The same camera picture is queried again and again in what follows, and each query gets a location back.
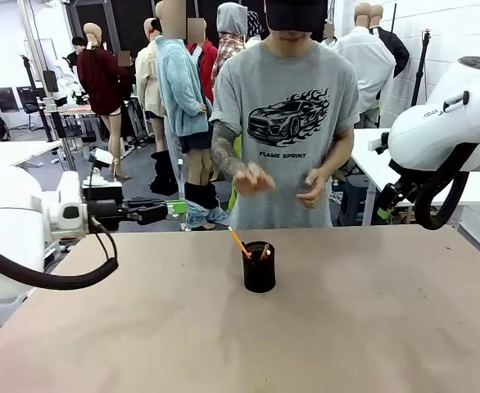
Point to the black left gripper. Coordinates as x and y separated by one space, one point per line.
107 210

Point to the mannequin with patterned hood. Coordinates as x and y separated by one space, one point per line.
254 24

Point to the black mesh pen holder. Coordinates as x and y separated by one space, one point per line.
259 272

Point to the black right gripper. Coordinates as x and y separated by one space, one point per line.
404 176

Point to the mannequin in white shirt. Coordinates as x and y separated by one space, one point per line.
367 73

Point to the black tripod stand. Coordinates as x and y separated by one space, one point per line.
421 73

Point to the person in gray t-shirt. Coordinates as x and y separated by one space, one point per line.
285 73

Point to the mannequin in black jacket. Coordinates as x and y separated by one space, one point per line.
399 53

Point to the yellow pencil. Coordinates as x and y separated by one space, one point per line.
238 239

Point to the person's left forearm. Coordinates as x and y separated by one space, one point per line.
339 151

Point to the aluminium frame post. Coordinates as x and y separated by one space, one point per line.
66 152

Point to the white work table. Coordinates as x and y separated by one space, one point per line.
19 149

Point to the mannequin in cream jacket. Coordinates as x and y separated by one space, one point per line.
146 82

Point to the mannequin in maroon sweater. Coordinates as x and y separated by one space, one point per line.
100 82

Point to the person's right hand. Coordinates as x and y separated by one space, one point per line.
252 180

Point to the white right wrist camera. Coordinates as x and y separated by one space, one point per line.
375 144

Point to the black office chair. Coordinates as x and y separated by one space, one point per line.
30 107

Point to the mannequin in red jacket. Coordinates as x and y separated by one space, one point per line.
207 61

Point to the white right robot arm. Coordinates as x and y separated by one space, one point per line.
428 135

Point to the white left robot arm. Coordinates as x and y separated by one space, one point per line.
6 229

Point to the tattooed right forearm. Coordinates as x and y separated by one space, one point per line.
227 151

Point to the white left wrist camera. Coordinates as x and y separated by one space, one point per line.
100 191

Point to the white side table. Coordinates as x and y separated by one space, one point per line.
369 157

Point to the mannequin in plaid hooded shirt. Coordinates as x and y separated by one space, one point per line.
228 49

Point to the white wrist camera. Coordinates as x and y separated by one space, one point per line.
100 191
375 144

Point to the thin black light stand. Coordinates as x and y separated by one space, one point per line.
33 88

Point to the mannequin in blue fleece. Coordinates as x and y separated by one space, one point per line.
178 90

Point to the person's left hand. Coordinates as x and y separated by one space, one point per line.
320 190

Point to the background person black hair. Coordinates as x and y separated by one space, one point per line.
76 45

